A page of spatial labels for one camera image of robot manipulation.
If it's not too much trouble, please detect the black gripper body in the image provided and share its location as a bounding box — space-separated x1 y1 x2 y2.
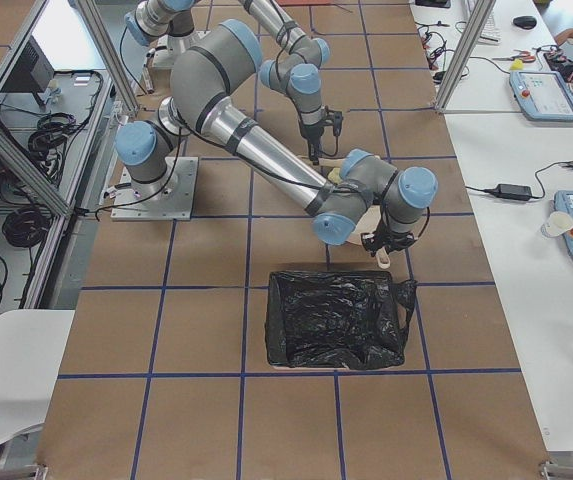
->
298 106 343 145
360 228 416 256

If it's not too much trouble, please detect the beige plastic dustpan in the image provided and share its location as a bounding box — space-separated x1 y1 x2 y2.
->
347 205 391 269

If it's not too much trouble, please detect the beige hand brush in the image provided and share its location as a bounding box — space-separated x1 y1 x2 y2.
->
298 155 345 168

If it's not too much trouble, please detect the pale yellow bread piece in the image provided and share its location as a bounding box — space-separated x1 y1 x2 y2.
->
327 168 342 184

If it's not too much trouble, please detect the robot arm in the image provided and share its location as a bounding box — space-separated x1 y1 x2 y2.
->
115 19 438 253
125 1 343 164

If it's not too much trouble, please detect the bin with black bag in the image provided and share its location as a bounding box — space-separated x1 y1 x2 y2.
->
265 271 417 371

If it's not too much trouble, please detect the pink plastic bin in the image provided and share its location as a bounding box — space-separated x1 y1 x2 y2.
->
277 0 336 7

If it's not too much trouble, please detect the black power adapter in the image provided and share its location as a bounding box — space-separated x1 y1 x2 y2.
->
494 183 533 201

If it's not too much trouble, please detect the paper cup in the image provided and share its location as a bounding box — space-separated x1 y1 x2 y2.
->
540 211 573 238

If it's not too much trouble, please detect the yellow sponge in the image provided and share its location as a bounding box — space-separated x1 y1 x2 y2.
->
508 58 525 72

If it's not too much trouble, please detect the black computer mouse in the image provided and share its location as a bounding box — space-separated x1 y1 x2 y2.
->
512 15 537 30

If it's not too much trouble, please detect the white chair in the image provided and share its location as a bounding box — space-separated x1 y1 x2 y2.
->
0 309 75 445

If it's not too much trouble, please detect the aluminium frame post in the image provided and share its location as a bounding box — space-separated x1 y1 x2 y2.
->
434 0 495 113

